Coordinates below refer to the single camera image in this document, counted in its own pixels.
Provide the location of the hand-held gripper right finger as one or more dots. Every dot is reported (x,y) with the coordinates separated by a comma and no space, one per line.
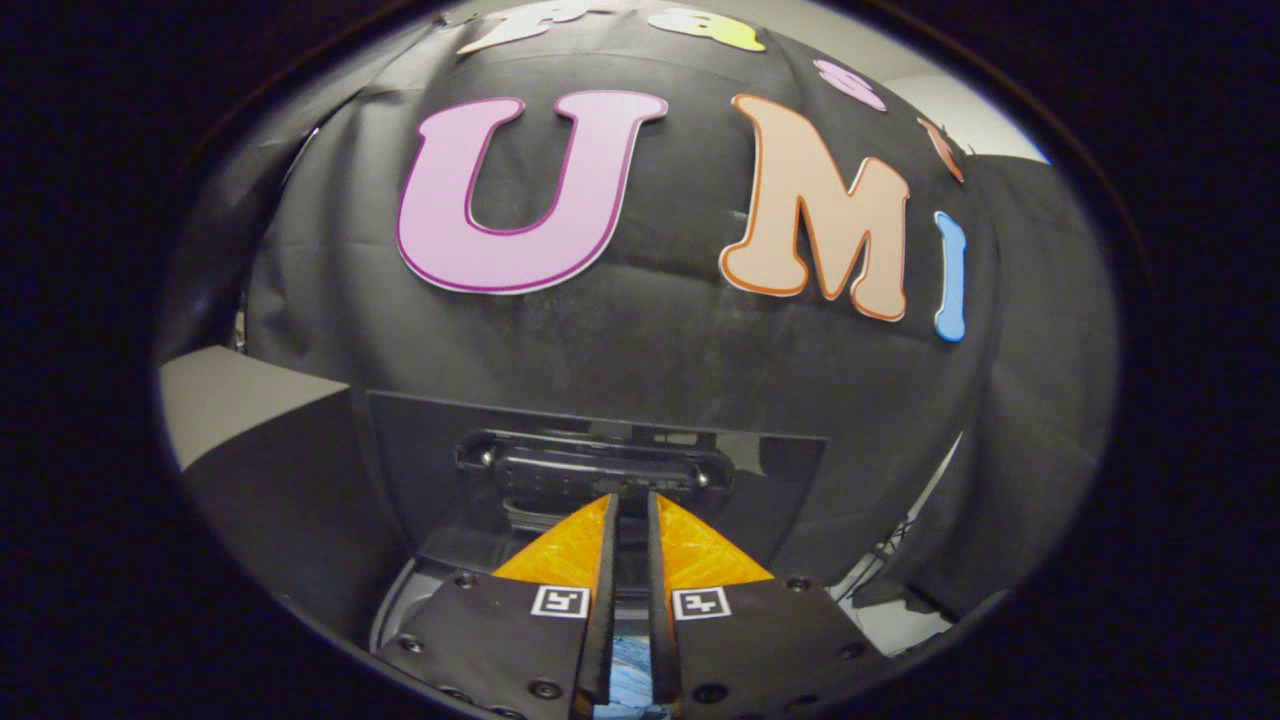
(658,600)

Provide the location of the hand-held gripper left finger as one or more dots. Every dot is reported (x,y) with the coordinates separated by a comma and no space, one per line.
(604,560)

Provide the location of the light blue garment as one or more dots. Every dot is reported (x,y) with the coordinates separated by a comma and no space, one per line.
(630,680)

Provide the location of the dark washing machine lid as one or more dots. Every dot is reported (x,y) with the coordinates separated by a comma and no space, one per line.
(420,470)

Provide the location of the black backdrop cloth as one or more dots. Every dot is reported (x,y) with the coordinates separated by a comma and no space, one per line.
(650,340)

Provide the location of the beige and dark cabinet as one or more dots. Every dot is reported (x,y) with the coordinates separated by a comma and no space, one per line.
(280,500)

